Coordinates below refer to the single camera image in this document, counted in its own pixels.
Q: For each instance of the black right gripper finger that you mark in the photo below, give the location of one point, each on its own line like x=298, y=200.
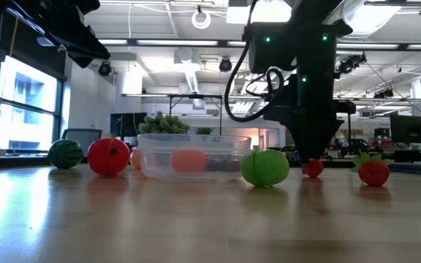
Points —
x=324, y=133
x=300, y=133

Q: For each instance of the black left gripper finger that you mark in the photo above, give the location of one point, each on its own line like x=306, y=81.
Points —
x=82, y=45

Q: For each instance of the small red toy tomato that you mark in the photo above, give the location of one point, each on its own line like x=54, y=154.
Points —
x=313, y=168

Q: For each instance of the green toy cabbage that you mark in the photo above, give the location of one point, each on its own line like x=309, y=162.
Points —
x=264, y=168

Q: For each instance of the dark red toy raspberry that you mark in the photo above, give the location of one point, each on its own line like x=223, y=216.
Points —
x=234, y=165

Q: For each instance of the green striped toy watermelon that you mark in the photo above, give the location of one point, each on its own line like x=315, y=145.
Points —
x=65, y=153

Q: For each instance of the orange toy tangerine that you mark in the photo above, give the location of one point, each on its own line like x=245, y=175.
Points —
x=188, y=161

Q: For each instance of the clear plastic tupperware container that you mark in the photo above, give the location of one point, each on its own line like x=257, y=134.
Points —
x=155, y=173

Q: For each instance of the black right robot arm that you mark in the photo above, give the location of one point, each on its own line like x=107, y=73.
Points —
x=316, y=55

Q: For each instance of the black ceiling spotlight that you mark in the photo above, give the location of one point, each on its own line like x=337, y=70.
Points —
x=224, y=64
x=104, y=68

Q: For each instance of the black computer monitor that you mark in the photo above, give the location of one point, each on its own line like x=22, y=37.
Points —
x=127, y=124
x=409, y=128

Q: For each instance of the office chair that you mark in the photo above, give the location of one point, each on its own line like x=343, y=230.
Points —
x=82, y=139

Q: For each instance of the long ceiling light bar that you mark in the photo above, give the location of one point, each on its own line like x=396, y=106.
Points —
x=177, y=42

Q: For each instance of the small green background plant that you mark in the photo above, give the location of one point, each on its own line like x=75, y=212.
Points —
x=203, y=130

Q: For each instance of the potted green succulent plant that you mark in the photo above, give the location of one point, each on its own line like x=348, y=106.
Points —
x=163, y=125

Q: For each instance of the black ceiling camera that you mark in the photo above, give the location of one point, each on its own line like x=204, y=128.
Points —
x=349, y=64

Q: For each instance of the silver ceiling duct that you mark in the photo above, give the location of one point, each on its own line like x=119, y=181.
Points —
x=360, y=18

